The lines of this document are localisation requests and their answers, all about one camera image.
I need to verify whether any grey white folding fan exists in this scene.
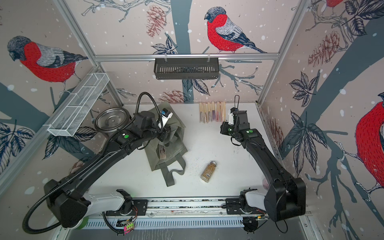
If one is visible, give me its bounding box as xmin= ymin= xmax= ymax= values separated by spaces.
xmin=159 ymin=145 xmax=167 ymax=160

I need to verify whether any purple folding fan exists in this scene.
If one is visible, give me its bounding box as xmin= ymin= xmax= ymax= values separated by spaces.
xmin=211 ymin=102 xmax=216 ymax=122

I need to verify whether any olive green tote bag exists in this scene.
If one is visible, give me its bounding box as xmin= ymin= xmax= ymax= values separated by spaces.
xmin=145 ymin=102 xmax=188 ymax=187

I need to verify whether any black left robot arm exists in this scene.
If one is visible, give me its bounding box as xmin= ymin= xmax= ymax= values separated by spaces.
xmin=44 ymin=109 xmax=173 ymax=228

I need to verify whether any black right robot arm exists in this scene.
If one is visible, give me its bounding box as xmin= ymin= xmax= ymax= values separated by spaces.
xmin=221 ymin=108 xmax=306 ymax=222

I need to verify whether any black hanging shelf basket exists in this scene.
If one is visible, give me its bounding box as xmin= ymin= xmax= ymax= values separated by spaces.
xmin=154 ymin=58 xmax=220 ymax=80

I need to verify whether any glass spice jar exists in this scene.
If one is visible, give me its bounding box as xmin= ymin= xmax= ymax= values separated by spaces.
xmin=201 ymin=161 xmax=217 ymax=183

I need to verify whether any pink circuit board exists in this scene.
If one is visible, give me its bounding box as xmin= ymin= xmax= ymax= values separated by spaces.
xmin=116 ymin=220 xmax=135 ymax=235

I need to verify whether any green tape roll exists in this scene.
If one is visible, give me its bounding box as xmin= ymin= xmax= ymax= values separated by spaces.
xmin=75 ymin=217 xmax=89 ymax=230

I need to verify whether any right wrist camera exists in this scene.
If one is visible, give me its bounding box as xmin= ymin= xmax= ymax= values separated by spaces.
xmin=228 ymin=113 xmax=234 ymax=125

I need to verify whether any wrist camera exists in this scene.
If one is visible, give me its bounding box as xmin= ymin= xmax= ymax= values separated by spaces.
xmin=159 ymin=108 xmax=173 ymax=127
xmin=228 ymin=113 xmax=234 ymax=125

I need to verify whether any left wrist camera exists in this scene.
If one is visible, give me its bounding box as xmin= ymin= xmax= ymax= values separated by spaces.
xmin=159 ymin=108 xmax=173 ymax=127

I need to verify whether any black corrugated cable hose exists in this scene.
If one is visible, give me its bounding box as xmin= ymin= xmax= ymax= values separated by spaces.
xmin=22 ymin=91 xmax=163 ymax=235

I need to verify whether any white wire mesh basket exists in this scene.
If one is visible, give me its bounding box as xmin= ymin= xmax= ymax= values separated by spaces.
xmin=48 ymin=73 xmax=110 ymax=137

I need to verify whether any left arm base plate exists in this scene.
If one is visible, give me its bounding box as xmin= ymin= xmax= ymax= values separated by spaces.
xmin=106 ymin=199 xmax=149 ymax=217

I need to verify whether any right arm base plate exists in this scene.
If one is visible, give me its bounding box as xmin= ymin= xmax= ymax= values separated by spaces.
xmin=221 ymin=198 xmax=266 ymax=215

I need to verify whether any aluminium mounting rail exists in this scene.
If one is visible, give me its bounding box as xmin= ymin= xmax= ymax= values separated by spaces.
xmin=64 ymin=196 xmax=313 ymax=218

